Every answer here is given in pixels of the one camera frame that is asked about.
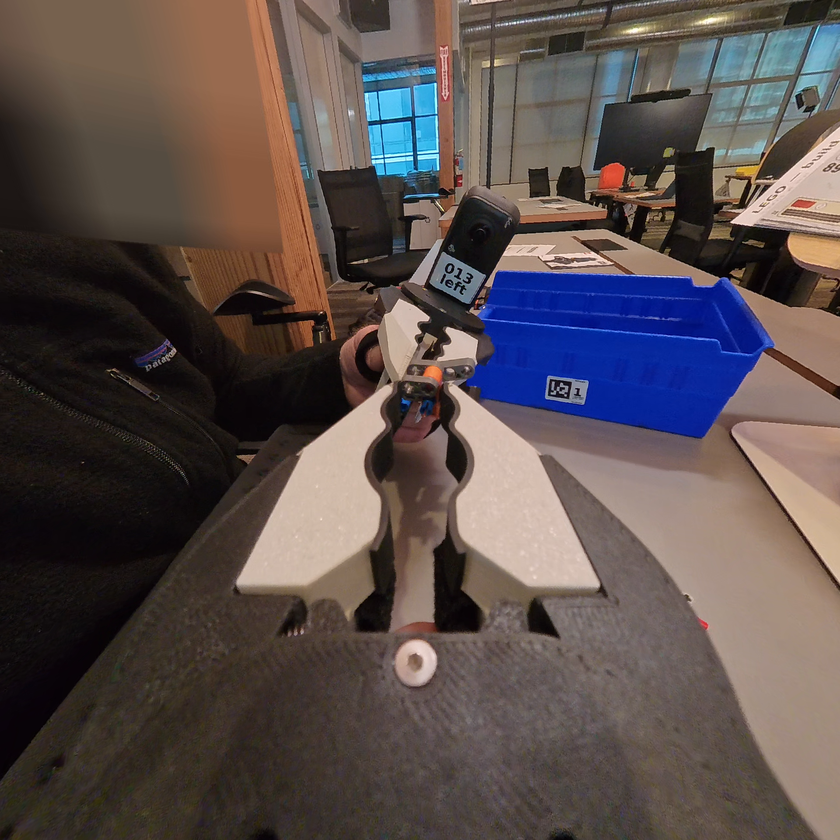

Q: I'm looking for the wooden top table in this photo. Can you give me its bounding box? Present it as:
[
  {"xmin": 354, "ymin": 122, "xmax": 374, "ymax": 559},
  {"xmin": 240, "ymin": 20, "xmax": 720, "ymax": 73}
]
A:
[{"xmin": 437, "ymin": 195, "xmax": 609, "ymax": 232}]

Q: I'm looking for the white book stand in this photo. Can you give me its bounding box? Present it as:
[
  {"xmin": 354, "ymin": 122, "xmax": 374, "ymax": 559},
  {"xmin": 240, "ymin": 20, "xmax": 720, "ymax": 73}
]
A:
[{"xmin": 730, "ymin": 233, "xmax": 840, "ymax": 586}]

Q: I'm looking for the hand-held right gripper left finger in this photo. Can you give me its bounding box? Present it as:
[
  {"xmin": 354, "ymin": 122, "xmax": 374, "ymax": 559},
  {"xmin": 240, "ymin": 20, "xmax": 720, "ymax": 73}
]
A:
[{"xmin": 235, "ymin": 386, "xmax": 399, "ymax": 632}]

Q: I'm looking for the black pole stand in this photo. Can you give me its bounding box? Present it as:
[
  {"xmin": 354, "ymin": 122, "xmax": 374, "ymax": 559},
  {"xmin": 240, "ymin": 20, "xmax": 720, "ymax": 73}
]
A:
[{"xmin": 484, "ymin": 36, "xmax": 497, "ymax": 193}]

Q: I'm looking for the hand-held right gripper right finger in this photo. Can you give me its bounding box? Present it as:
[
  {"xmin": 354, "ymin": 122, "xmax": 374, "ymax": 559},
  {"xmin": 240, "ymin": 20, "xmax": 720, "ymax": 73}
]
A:
[{"xmin": 441, "ymin": 386, "xmax": 602, "ymax": 630}]

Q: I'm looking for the person's left forearm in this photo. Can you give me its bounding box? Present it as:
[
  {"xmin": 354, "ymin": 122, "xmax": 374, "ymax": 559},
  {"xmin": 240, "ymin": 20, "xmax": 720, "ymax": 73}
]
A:
[{"xmin": 213, "ymin": 335, "xmax": 355, "ymax": 442}]

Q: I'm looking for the blue storage bin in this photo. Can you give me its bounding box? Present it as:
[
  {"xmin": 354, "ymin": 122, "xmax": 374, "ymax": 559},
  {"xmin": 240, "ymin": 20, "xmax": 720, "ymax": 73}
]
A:
[{"xmin": 462, "ymin": 268, "xmax": 776, "ymax": 440}]

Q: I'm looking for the instruction booklet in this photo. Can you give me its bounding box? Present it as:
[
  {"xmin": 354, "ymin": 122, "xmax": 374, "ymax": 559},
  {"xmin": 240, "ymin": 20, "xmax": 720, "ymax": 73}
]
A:
[{"xmin": 730, "ymin": 123, "xmax": 840, "ymax": 238}]

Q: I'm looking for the paper sheet with black picture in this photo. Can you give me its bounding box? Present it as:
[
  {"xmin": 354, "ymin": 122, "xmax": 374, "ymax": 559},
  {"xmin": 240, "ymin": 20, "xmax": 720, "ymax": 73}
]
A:
[{"xmin": 537, "ymin": 252, "xmax": 616, "ymax": 270}]

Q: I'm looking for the grey orange toy arm assembly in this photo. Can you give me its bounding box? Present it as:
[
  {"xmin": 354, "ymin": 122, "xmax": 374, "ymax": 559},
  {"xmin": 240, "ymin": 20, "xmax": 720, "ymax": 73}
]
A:
[{"xmin": 397, "ymin": 365, "xmax": 442, "ymax": 424}]

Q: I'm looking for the slim wooden post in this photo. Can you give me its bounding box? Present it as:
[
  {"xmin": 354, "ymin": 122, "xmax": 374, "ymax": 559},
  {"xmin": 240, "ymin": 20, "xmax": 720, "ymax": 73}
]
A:
[{"xmin": 432, "ymin": 0, "xmax": 462, "ymax": 193}]

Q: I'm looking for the person's left hand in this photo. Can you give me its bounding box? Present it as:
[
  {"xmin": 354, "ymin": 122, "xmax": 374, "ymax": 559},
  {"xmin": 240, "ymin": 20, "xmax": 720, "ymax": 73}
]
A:
[{"xmin": 340, "ymin": 336, "xmax": 385, "ymax": 404}]

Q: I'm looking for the black wall monitor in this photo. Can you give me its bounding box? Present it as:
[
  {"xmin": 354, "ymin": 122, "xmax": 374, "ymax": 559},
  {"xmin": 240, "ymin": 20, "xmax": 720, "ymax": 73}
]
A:
[{"xmin": 592, "ymin": 91, "xmax": 714, "ymax": 173}]

